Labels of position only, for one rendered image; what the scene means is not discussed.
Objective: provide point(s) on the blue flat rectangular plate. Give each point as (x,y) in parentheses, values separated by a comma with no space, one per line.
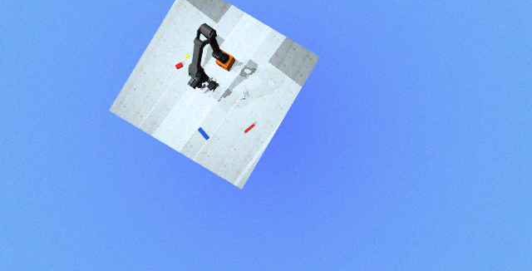
(203,134)

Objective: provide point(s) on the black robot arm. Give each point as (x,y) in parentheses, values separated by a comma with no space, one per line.
(195,70)

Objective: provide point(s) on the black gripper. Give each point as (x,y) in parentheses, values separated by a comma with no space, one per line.
(211,85)

